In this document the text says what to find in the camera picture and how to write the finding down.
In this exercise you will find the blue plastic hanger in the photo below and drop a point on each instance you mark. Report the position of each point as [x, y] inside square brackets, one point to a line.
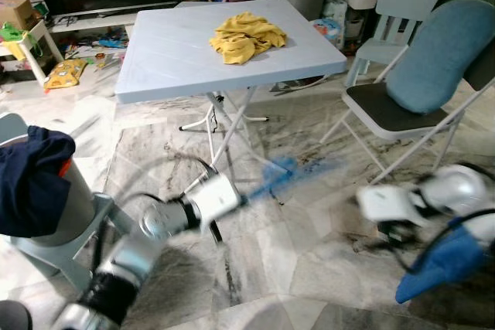
[282, 171]

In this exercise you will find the yellow knit cardigan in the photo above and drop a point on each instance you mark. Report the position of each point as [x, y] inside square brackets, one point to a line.
[247, 36]

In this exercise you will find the navy blue garment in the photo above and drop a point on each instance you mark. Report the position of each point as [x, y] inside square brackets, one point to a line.
[31, 183]

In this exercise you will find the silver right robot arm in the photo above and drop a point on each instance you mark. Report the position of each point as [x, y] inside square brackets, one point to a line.
[456, 191]

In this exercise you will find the blue chair cushion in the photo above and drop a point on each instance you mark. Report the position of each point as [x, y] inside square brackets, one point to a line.
[437, 59]

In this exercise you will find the blue wipes packet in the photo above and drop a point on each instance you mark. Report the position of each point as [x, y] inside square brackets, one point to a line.
[329, 32]

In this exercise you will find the white folding table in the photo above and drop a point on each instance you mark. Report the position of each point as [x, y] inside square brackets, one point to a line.
[178, 52]

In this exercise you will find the white laundry basket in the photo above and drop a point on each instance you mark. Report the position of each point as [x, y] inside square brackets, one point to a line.
[77, 206]

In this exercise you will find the yellow floor toy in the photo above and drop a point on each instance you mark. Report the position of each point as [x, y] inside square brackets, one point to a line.
[66, 73]

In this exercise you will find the white television stand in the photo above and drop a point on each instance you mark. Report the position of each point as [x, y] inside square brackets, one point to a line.
[85, 21]

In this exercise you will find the white toy table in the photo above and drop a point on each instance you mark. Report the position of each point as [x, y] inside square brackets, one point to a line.
[48, 40]

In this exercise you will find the brown cardboard box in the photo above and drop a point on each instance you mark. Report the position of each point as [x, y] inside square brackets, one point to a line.
[17, 13]

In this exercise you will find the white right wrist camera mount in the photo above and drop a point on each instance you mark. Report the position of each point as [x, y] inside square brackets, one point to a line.
[387, 202]

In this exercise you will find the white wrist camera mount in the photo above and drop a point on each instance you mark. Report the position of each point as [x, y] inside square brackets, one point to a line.
[387, 202]
[216, 199]

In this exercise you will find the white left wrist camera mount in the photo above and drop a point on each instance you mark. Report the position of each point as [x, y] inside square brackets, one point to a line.
[216, 199]

